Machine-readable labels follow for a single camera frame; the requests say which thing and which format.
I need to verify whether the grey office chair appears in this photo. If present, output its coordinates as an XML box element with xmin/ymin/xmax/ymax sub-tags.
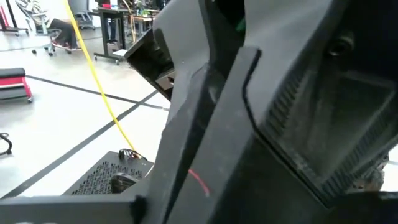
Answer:
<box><xmin>15</xmin><ymin>0</ymin><xmax>72</xmax><ymax>57</ymax></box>

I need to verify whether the person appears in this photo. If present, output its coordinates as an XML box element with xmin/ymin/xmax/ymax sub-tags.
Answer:
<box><xmin>30</xmin><ymin>0</ymin><xmax>82</xmax><ymax>52</ymax></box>

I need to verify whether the black perforated metal box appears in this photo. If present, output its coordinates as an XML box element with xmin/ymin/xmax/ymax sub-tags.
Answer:
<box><xmin>63</xmin><ymin>151</ymin><xmax>155</xmax><ymax>197</ymax></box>

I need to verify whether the yellow cable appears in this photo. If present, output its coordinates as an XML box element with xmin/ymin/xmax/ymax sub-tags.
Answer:
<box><xmin>63</xmin><ymin>0</ymin><xmax>137</xmax><ymax>152</ymax></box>

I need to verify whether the black rolling table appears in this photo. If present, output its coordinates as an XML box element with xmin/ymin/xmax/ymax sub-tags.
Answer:
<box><xmin>92</xmin><ymin>7</ymin><xmax>133</xmax><ymax>65</ymax></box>

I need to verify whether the red black creeper seat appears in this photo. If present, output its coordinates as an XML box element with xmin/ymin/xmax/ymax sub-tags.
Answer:
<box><xmin>0</xmin><ymin>67</ymin><xmax>34</xmax><ymax>104</ymax></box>

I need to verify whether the black rolling stand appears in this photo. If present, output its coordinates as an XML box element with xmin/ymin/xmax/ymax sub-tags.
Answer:
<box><xmin>0</xmin><ymin>0</ymin><xmax>29</xmax><ymax>37</ymax></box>

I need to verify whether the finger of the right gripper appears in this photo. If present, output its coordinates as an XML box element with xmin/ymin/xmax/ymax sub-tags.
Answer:
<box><xmin>147</xmin><ymin>0</ymin><xmax>261</xmax><ymax>224</ymax></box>
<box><xmin>244</xmin><ymin>0</ymin><xmax>398</xmax><ymax>206</ymax></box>

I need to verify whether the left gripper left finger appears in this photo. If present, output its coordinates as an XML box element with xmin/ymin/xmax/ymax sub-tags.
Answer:
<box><xmin>0</xmin><ymin>142</ymin><xmax>195</xmax><ymax>224</ymax></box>

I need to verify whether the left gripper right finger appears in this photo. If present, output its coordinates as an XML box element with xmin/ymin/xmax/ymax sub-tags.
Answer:
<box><xmin>250</xmin><ymin>142</ymin><xmax>398</xmax><ymax>224</ymax></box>

